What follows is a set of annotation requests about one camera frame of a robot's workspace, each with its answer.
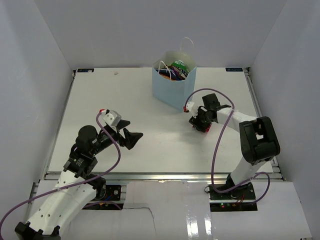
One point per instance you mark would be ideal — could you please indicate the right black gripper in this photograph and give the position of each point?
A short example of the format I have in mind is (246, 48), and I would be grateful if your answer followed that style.
(197, 123)

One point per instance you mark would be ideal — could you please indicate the light blue paper bag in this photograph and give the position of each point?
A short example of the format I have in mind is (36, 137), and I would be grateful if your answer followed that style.
(174, 92)

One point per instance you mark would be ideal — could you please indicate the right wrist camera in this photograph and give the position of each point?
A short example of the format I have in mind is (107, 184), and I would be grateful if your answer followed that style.
(192, 108)

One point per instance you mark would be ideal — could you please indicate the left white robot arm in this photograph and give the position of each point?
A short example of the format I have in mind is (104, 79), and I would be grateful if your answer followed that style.
(77, 185)

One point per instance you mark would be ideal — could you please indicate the blue snack bag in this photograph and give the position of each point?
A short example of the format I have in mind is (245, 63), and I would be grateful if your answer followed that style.
(178, 78)

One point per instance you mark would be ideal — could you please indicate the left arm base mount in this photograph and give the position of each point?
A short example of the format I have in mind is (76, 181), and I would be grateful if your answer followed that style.
(108, 193)

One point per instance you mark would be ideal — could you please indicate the brown M&M's packet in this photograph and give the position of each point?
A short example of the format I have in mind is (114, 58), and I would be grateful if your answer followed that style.
(179, 72)

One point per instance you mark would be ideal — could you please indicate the green snack bag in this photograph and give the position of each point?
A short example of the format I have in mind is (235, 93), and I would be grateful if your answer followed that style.
(179, 64)

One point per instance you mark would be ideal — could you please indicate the right blue table label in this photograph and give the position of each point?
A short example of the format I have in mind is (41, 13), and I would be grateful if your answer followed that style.
(234, 69)

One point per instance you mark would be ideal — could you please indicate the aluminium front rail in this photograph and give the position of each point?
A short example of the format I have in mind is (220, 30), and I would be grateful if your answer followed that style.
(165, 176)

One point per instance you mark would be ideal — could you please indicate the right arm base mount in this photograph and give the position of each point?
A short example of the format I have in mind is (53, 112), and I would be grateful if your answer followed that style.
(245, 192)

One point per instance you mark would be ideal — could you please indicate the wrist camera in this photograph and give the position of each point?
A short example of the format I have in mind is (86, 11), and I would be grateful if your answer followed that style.
(192, 108)
(110, 117)

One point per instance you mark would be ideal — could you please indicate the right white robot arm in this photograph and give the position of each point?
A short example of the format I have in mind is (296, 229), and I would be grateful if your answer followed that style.
(258, 140)

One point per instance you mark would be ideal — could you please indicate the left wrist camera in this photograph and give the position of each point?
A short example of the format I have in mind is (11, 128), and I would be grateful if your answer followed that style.
(110, 117)

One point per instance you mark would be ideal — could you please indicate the blue table label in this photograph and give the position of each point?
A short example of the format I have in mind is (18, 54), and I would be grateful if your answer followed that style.
(85, 70)
(234, 69)

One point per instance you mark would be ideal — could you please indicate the left blue table label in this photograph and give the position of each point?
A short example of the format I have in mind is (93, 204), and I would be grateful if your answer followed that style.
(85, 70)

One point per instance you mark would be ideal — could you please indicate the orange potato chip bag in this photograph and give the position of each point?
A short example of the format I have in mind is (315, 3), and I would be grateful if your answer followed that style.
(165, 74)

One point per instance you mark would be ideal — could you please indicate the pink candy packet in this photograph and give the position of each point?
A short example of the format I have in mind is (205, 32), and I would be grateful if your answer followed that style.
(204, 128)

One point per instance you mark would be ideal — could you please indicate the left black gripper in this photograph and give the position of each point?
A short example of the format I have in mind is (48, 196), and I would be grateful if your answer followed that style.
(130, 138)

